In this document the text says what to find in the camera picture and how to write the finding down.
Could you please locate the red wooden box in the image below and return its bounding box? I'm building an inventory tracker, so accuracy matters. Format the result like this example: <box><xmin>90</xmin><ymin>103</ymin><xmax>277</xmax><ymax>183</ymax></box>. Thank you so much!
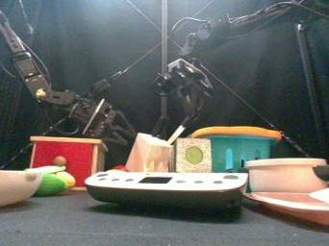
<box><xmin>28</xmin><ymin>135</ymin><xmax>110</xmax><ymax>190</ymax></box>

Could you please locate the white kitchen scale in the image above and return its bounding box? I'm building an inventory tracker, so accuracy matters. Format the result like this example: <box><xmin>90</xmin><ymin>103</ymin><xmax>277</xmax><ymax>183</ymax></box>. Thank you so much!
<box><xmin>83</xmin><ymin>170</ymin><xmax>250</xmax><ymax>211</ymax></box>

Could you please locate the white green toy leek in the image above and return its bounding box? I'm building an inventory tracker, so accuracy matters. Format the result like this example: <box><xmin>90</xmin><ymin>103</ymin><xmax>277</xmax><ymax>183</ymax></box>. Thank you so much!
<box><xmin>23</xmin><ymin>164</ymin><xmax>69</xmax><ymax>176</ymax></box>

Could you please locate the dark side frame post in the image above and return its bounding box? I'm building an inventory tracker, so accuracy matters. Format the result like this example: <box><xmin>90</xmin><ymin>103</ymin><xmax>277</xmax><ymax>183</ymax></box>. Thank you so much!
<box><xmin>295</xmin><ymin>22</ymin><xmax>325</xmax><ymax>157</ymax></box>

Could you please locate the orange toy banana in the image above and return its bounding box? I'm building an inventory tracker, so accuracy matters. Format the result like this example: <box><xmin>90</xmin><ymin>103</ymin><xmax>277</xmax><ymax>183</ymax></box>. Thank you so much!
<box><xmin>189</xmin><ymin>125</ymin><xmax>284</xmax><ymax>142</ymax></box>

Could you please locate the grey vertical frame pole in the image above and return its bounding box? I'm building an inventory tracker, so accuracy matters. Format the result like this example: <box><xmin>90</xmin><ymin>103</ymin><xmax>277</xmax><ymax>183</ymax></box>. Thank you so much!
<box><xmin>160</xmin><ymin>0</ymin><xmax>170</xmax><ymax>120</ymax></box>

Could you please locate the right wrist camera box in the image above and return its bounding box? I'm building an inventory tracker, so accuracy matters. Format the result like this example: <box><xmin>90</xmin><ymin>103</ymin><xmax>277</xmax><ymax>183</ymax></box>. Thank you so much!
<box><xmin>152</xmin><ymin>73</ymin><xmax>180</xmax><ymax>97</ymax></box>

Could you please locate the yellow toy fruit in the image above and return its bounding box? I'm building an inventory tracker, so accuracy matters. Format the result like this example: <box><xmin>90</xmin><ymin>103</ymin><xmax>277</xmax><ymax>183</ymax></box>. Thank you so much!
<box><xmin>55</xmin><ymin>170</ymin><xmax>78</xmax><ymax>192</ymax></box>

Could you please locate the teal plastic basket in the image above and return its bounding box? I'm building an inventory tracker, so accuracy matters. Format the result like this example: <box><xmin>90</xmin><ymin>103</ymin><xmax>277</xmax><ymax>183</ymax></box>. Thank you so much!
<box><xmin>186</xmin><ymin>133</ymin><xmax>280</xmax><ymax>193</ymax></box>

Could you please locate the speckled cube green oval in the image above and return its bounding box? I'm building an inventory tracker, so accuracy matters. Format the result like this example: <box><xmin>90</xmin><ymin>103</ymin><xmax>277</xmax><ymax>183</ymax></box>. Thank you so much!
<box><xmin>173</xmin><ymin>136</ymin><xmax>214</xmax><ymax>174</ymax></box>

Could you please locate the white bowl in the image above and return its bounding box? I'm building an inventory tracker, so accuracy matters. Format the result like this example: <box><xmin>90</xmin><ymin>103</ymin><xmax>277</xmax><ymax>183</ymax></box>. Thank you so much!
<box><xmin>0</xmin><ymin>169</ymin><xmax>45</xmax><ymax>208</ymax></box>

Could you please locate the brown wooden knob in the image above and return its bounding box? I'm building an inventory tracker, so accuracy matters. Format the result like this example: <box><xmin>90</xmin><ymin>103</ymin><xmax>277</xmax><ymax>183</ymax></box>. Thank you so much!
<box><xmin>51</xmin><ymin>155</ymin><xmax>69</xmax><ymax>168</ymax></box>

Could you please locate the green plush vegetable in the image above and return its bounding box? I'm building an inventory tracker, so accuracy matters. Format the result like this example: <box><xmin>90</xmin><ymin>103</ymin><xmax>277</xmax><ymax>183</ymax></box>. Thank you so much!
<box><xmin>32</xmin><ymin>172</ymin><xmax>70</xmax><ymax>197</ymax></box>

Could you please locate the pink plate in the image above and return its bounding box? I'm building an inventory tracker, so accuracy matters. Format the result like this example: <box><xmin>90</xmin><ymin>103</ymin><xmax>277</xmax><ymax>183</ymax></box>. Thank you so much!
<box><xmin>246</xmin><ymin>186</ymin><xmax>329</xmax><ymax>227</ymax></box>

